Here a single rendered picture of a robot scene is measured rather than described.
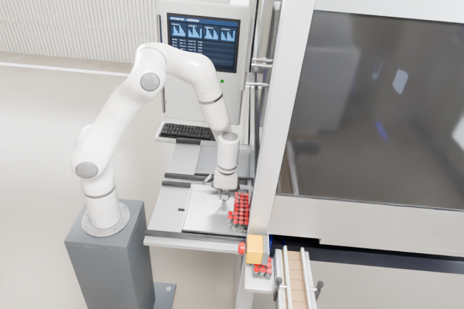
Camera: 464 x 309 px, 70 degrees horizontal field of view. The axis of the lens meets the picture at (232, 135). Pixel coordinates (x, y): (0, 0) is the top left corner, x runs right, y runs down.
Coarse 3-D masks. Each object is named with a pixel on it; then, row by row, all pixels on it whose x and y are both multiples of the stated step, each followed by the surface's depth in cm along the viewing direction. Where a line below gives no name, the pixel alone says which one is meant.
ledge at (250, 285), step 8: (272, 264) 124; (248, 272) 121; (272, 272) 121; (248, 280) 118; (256, 280) 118; (264, 280) 119; (272, 280) 119; (248, 288) 116; (256, 288) 116; (264, 288) 116; (272, 288) 116
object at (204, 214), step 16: (192, 192) 151; (208, 192) 152; (224, 192) 153; (240, 192) 152; (192, 208) 143; (208, 208) 144; (224, 208) 145; (192, 224) 136; (208, 224) 137; (224, 224) 138
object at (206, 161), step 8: (200, 144) 176; (208, 144) 180; (216, 144) 180; (240, 144) 179; (200, 152) 175; (208, 152) 176; (216, 152) 176; (240, 152) 178; (248, 152) 178; (200, 160) 170; (208, 160) 171; (216, 160) 171; (240, 160) 173; (248, 160) 173; (200, 168) 165; (208, 168) 166; (240, 168) 167; (248, 168) 168; (240, 176) 158; (248, 176) 163
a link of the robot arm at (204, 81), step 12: (144, 48) 103; (156, 48) 105; (168, 48) 106; (168, 60) 106; (180, 60) 103; (192, 60) 102; (204, 60) 104; (168, 72) 110; (180, 72) 105; (192, 72) 103; (204, 72) 104; (192, 84) 107; (204, 84) 106; (216, 84) 108; (204, 96) 108; (216, 96) 110
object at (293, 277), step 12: (276, 252) 122; (288, 252) 123; (300, 252) 121; (276, 264) 118; (288, 264) 119; (300, 264) 119; (276, 276) 116; (288, 276) 111; (300, 276) 115; (276, 288) 108; (288, 288) 107; (300, 288) 112; (312, 288) 108; (276, 300) 111; (288, 300) 104; (300, 300) 108; (312, 300) 108
